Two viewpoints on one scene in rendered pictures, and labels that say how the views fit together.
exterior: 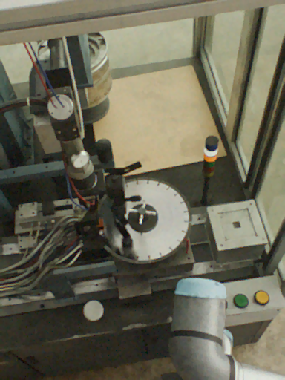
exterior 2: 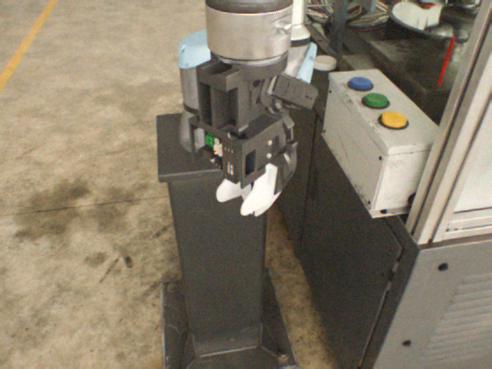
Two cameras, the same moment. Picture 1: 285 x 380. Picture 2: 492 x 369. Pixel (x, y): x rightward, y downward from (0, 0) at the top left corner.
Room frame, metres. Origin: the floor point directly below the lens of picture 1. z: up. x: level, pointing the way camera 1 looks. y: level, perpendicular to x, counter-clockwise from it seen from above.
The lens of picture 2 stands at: (0.11, -0.92, 1.25)
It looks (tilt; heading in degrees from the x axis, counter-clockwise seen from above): 39 degrees down; 82
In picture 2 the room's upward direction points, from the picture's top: straight up
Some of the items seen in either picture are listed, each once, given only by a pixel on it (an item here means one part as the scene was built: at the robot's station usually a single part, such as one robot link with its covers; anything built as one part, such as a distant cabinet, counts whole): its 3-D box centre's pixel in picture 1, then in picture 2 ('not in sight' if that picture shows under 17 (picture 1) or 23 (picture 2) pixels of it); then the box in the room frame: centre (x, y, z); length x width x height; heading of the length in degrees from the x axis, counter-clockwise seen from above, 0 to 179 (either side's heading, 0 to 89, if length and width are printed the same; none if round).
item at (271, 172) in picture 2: not in sight; (256, 198); (0.17, -0.57, 0.94); 0.06 x 0.03 x 0.09; 42
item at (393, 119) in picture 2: (261, 297); (393, 122); (0.44, -0.36, 0.90); 0.04 x 0.04 x 0.02
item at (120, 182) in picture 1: (117, 194); not in sight; (0.73, 0.07, 1.17); 0.06 x 0.05 x 0.20; 84
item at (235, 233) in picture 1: (234, 234); not in sight; (0.72, -0.34, 0.82); 0.18 x 0.18 x 0.15; 3
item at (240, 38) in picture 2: not in sight; (251, 28); (0.17, -0.56, 1.13); 0.08 x 0.08 x 0.05
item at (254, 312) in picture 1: (237, 303); (374, 136); (0.45, -0.29, 0.82); 0.28 x 0.11 x 0.15; 93
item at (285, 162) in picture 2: not in sight; (273, 159); (0.19, -0.56, 0.99); 0.05 x 0.02 x 0.09; 132
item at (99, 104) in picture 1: (79, 81); not in sight; (1.52, 0.22, 0.93); 0.31 x 0.31 x 0.36
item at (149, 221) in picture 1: (142, 216); (466, 10); (0.76, 0.00, 0.96); 0.11 x 0.11 x 0.03
